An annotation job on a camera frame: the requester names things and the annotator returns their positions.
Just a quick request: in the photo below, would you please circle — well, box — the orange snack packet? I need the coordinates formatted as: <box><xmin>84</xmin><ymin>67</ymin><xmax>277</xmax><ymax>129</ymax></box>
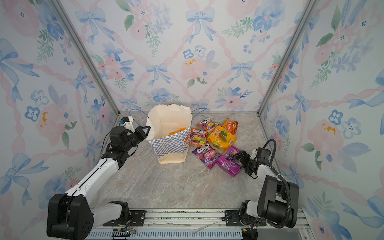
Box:
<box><xmin>222</xmin><ymin>118</ymin><xmax>238</xmax><ymax>135</ymax></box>

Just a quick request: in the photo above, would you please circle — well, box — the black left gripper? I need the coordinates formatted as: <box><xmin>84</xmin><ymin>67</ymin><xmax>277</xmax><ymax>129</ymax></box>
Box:
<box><xmin>123</xmin><ymin>125</ymin><xmax>150</xmax><ymax>153</ymax></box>

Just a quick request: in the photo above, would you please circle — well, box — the aluminium corner post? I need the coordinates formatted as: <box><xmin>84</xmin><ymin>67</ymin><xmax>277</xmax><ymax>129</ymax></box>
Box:
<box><xmin>48</xmin><ymin>0</ymin><xmax>120</xmax><ymax>116</ymax></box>
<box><xmin>257</xmin><ymin>0</ymin><xmax>318</xmax><ymax>117</ymax></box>

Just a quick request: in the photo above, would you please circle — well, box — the purple fruit candy pack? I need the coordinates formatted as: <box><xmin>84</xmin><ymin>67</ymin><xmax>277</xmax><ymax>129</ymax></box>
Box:
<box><xmin>192</xmin><ymin>143</ymin><xmax>221</xmax><ymax>170</ymax></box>

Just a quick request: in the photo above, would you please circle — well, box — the orange fruit candy pack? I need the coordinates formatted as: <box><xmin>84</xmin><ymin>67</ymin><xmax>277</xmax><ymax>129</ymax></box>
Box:
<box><xmin>190</xmin><ymin>128</ymin><xmax>208</xmax><ymax>147</ymax></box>

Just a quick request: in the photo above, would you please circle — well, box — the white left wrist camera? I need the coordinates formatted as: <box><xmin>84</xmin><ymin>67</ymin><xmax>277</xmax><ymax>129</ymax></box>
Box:
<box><xmin>119</xmin><ymin>117</ymin><xmax>135</xmax><ymax>132</ymax></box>

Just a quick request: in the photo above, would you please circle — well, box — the aluminium corner post right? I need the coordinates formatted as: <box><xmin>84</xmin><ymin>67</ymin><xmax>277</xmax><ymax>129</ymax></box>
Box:
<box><xmin>257</xmin><ymin>0</ymin><xmax>318</xmax><ymax>117</ymax></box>

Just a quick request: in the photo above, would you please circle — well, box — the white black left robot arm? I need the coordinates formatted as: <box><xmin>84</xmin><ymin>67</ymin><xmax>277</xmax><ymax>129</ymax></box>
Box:
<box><xmin>47</xmin><ymin>126</ymin><xmax>151</xmax><ymax>240</ymax></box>

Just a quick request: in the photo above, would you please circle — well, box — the metal base rail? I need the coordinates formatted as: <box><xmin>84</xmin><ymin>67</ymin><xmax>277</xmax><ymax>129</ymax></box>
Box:
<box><xmin>84</xmin><ymin>209</ymin><xmax>314</xmax><ymax>240</ymax></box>

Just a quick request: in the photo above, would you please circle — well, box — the yellow mango gummy bag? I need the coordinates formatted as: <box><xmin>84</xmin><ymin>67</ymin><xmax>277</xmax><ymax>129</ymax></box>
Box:
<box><xmin>207</xmin><ymin>126</ymin><xmax>237</xmax><ymax>152</ymax></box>
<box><xmin>169</xmin><ymin>128</ymin><xmax>187</xmax><ymax>136</ymax></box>

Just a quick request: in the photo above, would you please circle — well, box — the purple grape gummy bag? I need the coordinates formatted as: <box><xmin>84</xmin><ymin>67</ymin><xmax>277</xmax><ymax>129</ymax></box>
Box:
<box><xmin>216</xmin><ymin>146</ymin><xmax>243</xmax><ymax>177</ymax></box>

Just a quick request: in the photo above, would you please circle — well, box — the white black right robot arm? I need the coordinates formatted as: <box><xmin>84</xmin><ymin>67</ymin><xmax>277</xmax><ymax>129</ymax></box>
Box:
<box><xmin>229</xmin><ymin>148</ymin><xmax>299</xmax><ymax>229</ymax></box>

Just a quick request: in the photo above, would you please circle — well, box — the aluminium corner post left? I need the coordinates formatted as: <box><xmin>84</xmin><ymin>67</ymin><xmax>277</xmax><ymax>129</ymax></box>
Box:
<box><xmin>48</xmin><ymin>0</ymin><xmax>120</xmax><ymax>116</ymax></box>

